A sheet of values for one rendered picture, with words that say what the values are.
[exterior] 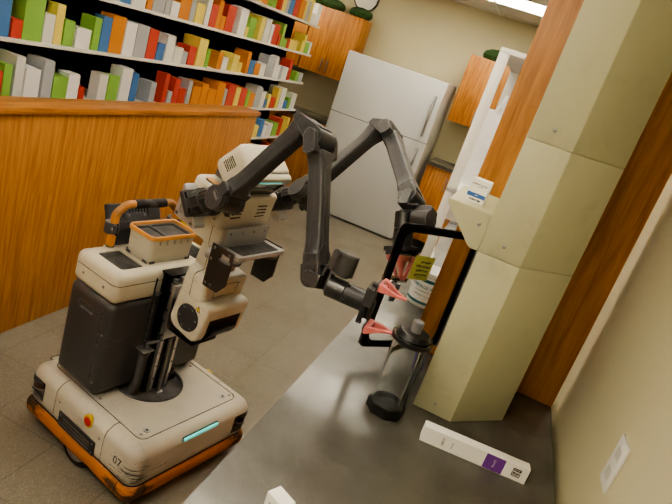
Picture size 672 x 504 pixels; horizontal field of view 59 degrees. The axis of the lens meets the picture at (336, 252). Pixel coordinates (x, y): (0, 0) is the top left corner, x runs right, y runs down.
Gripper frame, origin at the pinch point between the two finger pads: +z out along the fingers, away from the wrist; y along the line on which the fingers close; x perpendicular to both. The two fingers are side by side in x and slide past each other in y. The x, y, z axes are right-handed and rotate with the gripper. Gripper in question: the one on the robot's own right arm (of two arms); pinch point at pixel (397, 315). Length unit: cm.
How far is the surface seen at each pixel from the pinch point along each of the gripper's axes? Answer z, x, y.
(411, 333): 5.1, -2.3, -1.9
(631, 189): 45, 46, 46
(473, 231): 9.3, 8.9, 25.5
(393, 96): -135, 497, 33
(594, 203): 34, 19, 41
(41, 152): -183, 74, -26
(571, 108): 19, 9, 60
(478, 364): 23.6, 9.7, -7.2
